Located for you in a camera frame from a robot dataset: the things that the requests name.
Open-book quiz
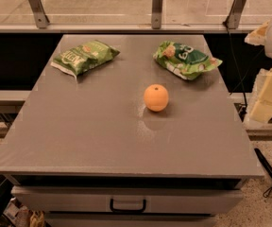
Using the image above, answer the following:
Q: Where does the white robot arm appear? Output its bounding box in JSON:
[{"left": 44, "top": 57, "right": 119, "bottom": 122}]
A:
[{"left": 245, "top": 18, "right": 272, "bottom": 124}]

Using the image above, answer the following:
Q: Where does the green jalapeno chip bag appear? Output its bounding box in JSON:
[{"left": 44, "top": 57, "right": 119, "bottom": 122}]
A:
[{"left": 51, "top": 40, "right": 120, "bottom": 79}]

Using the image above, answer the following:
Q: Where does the green white snack bag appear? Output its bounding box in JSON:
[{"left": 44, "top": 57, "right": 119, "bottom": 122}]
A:
[{"left": 153, "top": 41, "right": 222, "bottom": 80}]

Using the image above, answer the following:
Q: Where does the right metal rail bracket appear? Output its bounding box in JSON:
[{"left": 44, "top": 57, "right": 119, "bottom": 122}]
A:
[{"left": 223, "top": 0, "right": 247, "bottom": 29}]

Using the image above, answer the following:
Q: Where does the grey cabinet drawer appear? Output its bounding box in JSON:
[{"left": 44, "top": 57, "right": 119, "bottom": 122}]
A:
[{"left": 12, "top": 186, "right": 243, "bottom": 215}]

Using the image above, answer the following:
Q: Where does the black cable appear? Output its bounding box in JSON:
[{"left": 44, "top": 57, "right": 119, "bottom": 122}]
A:
[{"left": 225, "top": 22, "right": 266, "bottom": 112}]

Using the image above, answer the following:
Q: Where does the left metal rail bracket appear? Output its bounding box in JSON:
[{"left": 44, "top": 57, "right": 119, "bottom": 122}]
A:
[{"left": 28, "top": 0, "right": 49, "bottom": 28}]

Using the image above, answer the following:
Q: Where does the orange fruit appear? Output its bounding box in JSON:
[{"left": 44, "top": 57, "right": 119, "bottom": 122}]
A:
[{"left": 144, "top": 84, "right": 169, "bottom": 112}]

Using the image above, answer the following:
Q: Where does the black drawer handle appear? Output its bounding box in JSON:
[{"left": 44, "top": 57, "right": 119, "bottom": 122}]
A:
[{"left": 110, "top": 199, "right": 146, "bottom": 214}]

